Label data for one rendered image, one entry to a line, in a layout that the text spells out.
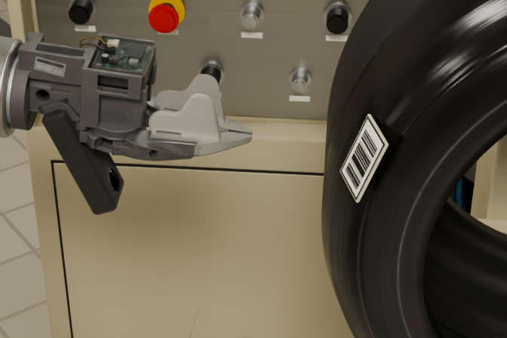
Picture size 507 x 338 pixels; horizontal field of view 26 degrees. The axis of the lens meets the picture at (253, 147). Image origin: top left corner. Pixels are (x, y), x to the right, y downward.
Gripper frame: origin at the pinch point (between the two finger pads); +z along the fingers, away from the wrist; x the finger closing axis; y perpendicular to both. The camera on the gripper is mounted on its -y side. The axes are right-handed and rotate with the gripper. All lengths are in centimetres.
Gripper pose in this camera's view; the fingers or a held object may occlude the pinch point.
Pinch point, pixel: (237, 141)
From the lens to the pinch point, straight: 99.8
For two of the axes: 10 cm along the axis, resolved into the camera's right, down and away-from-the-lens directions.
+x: 0.9, -5.3, 8.4
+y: 1.2, -8.4, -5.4
